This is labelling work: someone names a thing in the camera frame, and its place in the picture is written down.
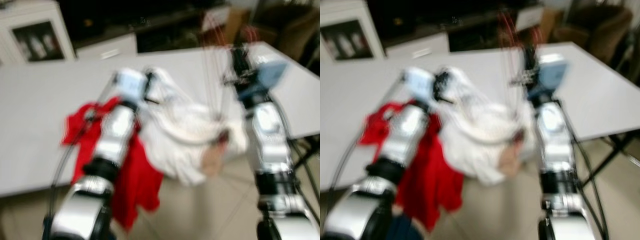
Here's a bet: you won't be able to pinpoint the white glass door cabinet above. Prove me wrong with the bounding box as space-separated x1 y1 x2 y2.
0 0 76 66
320 0 386 64

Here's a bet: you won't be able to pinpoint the white drawer unit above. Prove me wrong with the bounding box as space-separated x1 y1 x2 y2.
75 32 139 61
385 32 451 59

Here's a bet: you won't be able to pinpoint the brown armchair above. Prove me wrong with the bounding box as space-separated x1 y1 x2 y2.
552 5 634 64
250 5 321 62

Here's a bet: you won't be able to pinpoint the dark blue jeans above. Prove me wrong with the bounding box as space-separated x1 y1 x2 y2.
387 214 427 240

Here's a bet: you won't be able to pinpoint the red plastic hanger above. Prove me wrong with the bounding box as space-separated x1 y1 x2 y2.
496 10 549 120
200 12 262 123

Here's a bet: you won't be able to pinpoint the black TV stand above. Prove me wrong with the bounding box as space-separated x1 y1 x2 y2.
367 0 546 51
57 0 231 53

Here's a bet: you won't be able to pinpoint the black speaker box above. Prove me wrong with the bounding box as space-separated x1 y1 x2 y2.
70 0 108 41
380 0 418 41

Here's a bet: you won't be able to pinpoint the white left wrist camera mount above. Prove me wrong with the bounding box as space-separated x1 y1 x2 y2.
402 66 439 102
114 69 149 104

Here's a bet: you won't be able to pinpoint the red polo shirt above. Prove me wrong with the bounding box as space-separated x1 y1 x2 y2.
357 100 464 232
61 97 166 232

